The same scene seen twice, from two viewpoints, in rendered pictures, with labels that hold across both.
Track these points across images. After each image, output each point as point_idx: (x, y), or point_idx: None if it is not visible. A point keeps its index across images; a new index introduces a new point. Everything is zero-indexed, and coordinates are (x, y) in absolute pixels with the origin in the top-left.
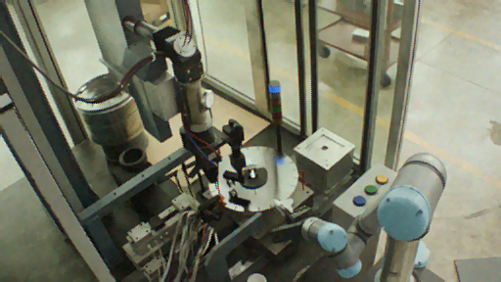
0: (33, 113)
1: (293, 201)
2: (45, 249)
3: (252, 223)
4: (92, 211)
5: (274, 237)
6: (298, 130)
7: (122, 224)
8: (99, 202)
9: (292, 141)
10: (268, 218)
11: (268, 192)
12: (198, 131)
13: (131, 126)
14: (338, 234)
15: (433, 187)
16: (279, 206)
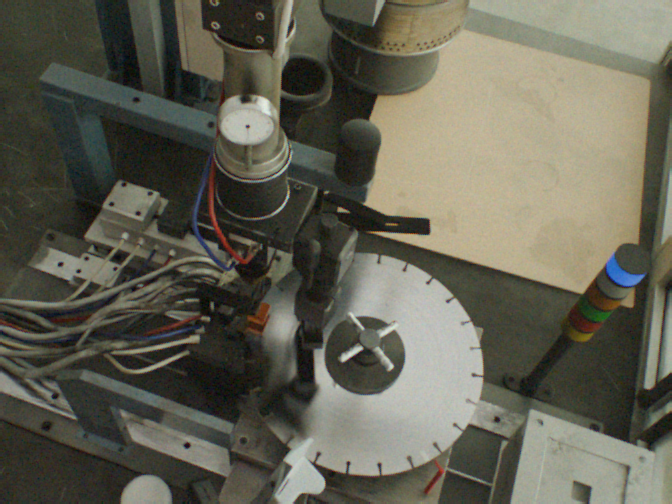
0: None
1: (319, 491)
2: (68, 64)
3: (197, 426)
4: (69, 85)
5: (186, 496)
6: (642, 389)
7: (188, 161)
8: (101, 83)
9: (606, 386)
10: None
11: (331, 415)
12: (216, 162)
13: (383, 28)
14: None
15: None
16: (280, 464)
